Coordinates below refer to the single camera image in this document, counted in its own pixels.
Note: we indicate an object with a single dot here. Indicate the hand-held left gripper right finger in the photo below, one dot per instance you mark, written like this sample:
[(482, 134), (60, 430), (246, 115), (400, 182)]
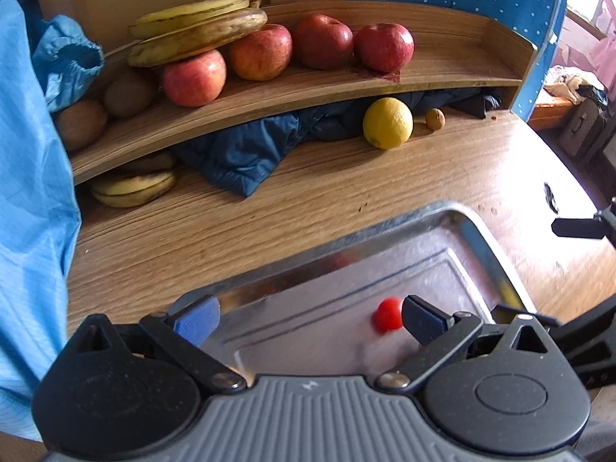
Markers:
[(423, 320)]

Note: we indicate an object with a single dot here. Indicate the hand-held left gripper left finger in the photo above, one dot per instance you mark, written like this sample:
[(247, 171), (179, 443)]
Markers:
[(199, 320)]

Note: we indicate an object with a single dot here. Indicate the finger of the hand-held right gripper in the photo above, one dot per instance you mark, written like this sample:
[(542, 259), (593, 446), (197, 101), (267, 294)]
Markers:
[(580, 227), (594, 341)]

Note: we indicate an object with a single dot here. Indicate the red cherry tomato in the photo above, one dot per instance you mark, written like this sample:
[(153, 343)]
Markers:
[(389, 314)]

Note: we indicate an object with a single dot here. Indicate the metal tray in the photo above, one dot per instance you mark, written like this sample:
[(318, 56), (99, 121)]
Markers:
[(337, 274)]

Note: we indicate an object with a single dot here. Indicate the pale yellow spotted banana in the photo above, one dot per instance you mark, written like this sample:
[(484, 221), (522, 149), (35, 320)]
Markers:
[(132, 190)]

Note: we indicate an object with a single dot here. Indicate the black suitcase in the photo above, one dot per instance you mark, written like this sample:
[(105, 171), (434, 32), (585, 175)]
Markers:
[(589, 125)]

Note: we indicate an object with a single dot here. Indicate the white crumpled cloth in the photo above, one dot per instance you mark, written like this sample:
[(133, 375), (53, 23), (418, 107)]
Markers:
[(568, 79)]

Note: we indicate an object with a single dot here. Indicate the dark blue jacket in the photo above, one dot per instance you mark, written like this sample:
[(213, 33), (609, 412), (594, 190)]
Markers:
[(240, 154)]

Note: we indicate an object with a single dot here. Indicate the small brown round fruit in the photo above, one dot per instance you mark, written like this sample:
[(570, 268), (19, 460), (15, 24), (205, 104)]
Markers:
[(434, 119)]

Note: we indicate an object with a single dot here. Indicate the pink cloth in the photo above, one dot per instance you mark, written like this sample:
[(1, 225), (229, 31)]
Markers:
[(604, 33)]

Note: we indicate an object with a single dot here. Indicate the yellow lemon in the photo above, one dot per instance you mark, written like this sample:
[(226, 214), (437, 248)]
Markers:
[(387, 122)]

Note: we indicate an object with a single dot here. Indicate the light blue garment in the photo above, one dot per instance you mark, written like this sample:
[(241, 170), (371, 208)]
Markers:
[(33, 202)]

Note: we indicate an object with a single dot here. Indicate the brown kiwi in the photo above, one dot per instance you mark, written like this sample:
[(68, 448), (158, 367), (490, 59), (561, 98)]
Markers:
[(129, 92), (81, 125)]

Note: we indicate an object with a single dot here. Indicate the pink red apple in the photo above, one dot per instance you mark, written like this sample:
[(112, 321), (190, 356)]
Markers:
[(195, 79)]

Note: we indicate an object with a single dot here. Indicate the curved wooden shelf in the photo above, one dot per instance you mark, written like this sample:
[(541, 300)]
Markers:
[(313, 96)]

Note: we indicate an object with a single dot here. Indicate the orange red apple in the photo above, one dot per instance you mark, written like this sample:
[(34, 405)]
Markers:
[(261, 53)]

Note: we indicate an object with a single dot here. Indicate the brown spotted banana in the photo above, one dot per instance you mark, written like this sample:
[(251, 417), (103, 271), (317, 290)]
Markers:
[(197, 38)]

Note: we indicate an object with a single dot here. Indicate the light blue elastic sleeve cover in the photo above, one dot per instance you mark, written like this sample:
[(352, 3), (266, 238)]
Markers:
[(67, 60)]

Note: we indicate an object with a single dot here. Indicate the dark red apple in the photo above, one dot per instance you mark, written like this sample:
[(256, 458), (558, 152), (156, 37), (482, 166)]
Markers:
[(323, 42)]

